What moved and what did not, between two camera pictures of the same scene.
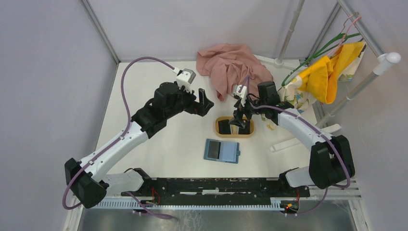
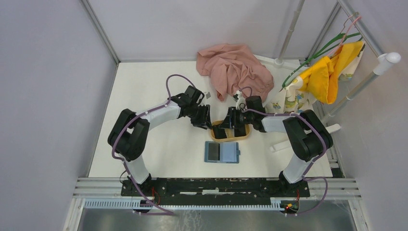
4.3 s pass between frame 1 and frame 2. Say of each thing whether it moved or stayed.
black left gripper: moved
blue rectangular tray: stayed
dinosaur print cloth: stayed
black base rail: stayed
